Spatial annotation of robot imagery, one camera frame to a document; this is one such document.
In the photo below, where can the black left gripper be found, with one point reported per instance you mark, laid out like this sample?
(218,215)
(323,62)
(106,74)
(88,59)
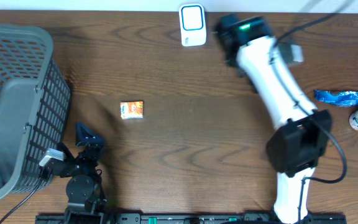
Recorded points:
(91,157)

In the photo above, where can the orange small box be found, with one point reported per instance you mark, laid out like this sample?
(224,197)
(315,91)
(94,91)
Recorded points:
(132,109)

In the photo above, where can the blue Oreo cookie pack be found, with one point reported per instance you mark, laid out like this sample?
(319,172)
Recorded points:
(337,98)

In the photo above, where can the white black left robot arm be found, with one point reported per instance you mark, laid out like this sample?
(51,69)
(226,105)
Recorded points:
(86,198)

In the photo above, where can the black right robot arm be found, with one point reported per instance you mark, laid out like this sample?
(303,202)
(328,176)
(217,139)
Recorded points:
(298,141)

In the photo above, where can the white barcode scanner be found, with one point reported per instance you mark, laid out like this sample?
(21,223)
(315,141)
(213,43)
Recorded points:
(192,25)

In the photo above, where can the grey plastic mesh basket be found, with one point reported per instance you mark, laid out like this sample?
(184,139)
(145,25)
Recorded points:
(34,105)

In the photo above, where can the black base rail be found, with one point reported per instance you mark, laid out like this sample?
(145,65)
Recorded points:
(135,218)

